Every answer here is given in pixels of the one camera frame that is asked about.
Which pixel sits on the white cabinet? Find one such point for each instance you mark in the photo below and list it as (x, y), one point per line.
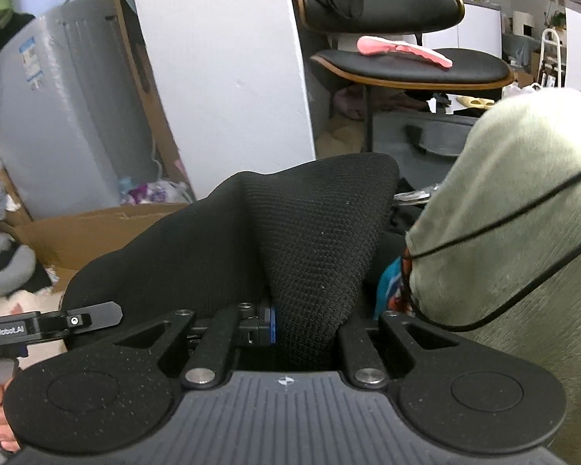
(479, 24)

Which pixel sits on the purple packet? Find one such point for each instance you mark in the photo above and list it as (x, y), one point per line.
(150, 193)

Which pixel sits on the black knit garment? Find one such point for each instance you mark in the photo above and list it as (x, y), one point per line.
(310, 232)

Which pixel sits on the white plastic bag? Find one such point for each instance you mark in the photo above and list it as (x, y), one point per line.
(518, 92)

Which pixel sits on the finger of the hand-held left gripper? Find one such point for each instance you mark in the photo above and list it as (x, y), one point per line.
(92, 317)

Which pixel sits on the brown cardboard sheet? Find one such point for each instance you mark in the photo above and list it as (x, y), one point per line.
(87, 237)

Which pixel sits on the teal printed cloth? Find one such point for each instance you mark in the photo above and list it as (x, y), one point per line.
(390, 281)

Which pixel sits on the pink slipper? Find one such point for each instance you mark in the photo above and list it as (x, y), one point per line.
(377, 46)

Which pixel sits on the black wooden-frame chair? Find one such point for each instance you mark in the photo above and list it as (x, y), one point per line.
(406, 65)

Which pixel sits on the yellow slipper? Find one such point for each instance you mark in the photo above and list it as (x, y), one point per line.
(474, 101)

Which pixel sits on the person's pale green clothing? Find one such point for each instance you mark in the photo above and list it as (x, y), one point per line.
(513, 179)

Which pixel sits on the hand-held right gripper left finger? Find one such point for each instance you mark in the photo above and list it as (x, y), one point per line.
(271, 324)

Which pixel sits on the white box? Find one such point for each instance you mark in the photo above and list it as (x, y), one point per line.
(523, 19)

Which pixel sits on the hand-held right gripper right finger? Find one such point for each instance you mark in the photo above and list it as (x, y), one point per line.
(356, 348)

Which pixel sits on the grey neck pillow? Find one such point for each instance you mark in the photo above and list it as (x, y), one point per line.
(19, 271)

